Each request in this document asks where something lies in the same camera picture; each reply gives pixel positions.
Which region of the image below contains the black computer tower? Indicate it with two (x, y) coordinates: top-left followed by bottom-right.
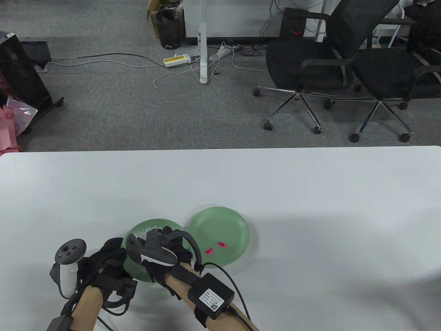
(280, 8), (309, 40)

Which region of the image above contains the person's right hand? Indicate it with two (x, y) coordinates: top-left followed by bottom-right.
(141, 226), (202, 296)

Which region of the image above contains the grey white right controller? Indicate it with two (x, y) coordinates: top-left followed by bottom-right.
(125, 229), (203, 271)

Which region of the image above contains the grey white controller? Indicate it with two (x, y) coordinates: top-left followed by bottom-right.
(50, 239), (86, 299)
(125, 229), (203, 271)

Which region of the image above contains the black right forearm sensor box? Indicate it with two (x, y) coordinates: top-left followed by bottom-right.
(188, 273), (235, 320)

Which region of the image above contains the yellow power strip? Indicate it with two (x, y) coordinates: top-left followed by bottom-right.
(163, 54), (192, 68)

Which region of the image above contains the black right glove cable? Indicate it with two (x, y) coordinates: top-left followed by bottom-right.
(202, 262), (255, 331)

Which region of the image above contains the black mesh office chair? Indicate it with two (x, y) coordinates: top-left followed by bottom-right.
(253, 0), (400, 135)
(350, 16), (441, 143)

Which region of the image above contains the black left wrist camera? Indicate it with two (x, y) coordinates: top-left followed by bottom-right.
(115, 279), (138, 300)

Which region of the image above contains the black left forearm sensor box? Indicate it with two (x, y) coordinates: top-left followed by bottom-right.
(45, 317), (74, 331)

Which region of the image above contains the white power strip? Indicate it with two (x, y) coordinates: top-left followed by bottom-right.
(207, 42), (242, 63)

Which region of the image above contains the black floor cable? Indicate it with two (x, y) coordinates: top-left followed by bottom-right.
(48, 53), (200, 68)

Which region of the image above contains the white stool frame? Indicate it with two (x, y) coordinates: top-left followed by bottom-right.
(373, 5), (405, 49)

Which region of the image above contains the black trash bin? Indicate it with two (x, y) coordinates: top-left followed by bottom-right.
(155, 6), (185, 49)

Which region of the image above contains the cardboard box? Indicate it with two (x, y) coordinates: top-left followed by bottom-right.
(147, 0), (162, 39)

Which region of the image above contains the black glove cable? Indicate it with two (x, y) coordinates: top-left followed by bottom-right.
(61, 290), (131, 331)
(202, 262), (255, 331)

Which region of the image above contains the green plate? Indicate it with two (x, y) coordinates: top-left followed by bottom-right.
(186, 206), (250, 268)
(121, 219), (193, 284)

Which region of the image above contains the black bag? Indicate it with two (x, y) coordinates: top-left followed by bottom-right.
(405, 0), (441, 66)

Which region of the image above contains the white desk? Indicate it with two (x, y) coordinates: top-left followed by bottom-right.
(184, 0), (328, 84)

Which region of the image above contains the black rolling cabinet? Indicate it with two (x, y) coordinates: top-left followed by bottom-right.
(0, 31), (65, 135)

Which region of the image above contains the grey white left controller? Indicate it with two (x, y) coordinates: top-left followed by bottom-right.
(50, 239), (86, 299)

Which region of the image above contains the person's left hand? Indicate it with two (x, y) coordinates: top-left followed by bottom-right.
(78, 237), (131, 293)

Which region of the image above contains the person's right forearm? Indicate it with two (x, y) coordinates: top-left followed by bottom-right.
(165, 264), (259, 331)

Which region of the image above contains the pink paper stack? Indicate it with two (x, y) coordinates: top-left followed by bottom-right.
(0, 107), (22, 155)

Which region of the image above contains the white floor cable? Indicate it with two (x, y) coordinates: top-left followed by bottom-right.
(45, 59), (166, 68)

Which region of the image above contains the black left glove cable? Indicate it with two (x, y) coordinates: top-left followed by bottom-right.
(61, 290), (131, 331)

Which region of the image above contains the person's left forearm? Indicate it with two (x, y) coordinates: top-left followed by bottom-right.
(71, 285), (104, 331)

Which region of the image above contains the pink plastic bag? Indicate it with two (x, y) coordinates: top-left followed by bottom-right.
(3, 96), (39, 136)

